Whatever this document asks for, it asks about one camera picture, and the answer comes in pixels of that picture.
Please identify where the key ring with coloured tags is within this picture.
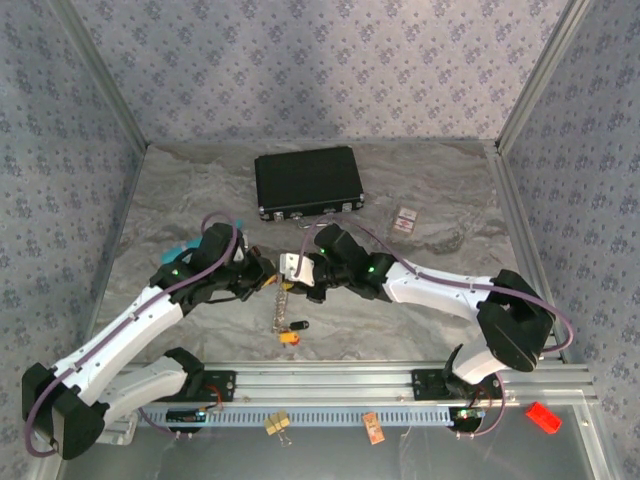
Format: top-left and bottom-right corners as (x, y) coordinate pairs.
(271, 288), (292, 334)

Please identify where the teal cylinder with pale band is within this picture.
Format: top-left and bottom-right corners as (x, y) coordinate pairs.
(160, 218), (249, 265)

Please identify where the card packet in clear bag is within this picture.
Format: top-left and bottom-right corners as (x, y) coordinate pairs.
(391, 204), (421, 236)

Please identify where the gold binder clip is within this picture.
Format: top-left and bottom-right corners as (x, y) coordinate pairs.
(263, 409), (294, 447)

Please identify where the small circuit board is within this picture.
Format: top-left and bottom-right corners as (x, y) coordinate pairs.
(166, 407), (209, 434)
(448, 406), (487, 434)

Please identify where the orange paper tag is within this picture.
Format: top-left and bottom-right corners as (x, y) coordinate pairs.
(362, 412), (386, 445)

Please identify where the red plastic block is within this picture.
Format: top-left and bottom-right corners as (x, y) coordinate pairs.
(524, 401), (564, 435)

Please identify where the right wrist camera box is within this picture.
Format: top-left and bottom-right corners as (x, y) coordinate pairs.
(278, 252), (317, 289)

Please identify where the black case with metal handle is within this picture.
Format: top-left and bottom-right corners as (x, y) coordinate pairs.
(253, 145), (366, 226)

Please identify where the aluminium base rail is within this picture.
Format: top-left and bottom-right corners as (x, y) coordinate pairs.
(119, 362), (599, 406)

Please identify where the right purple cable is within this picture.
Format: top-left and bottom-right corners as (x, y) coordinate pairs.
(298, 214), (575, 440)

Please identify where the purple cable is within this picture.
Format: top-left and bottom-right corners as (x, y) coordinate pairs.
(23, 211), (239, 459)
(298, 214), (575, 440)

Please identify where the thin red wire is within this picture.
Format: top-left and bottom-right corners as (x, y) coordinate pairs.
(202, 383), (225, 412)
(469, 387), (494, 412)

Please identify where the aluminium side rail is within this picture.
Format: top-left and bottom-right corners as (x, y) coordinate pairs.
(484, 142), (571, 364)
(92, 142), (150, 326)

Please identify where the slotted grey cable duct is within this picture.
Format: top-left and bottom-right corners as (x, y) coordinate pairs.
(134, 404), (457, 429)

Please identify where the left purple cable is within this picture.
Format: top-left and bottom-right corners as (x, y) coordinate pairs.
(23, 211), (239, 459)

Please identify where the aluminium frame post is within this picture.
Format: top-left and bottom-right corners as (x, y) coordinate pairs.
(494, 0), (596, 154)
(49, 0), (151, 150)

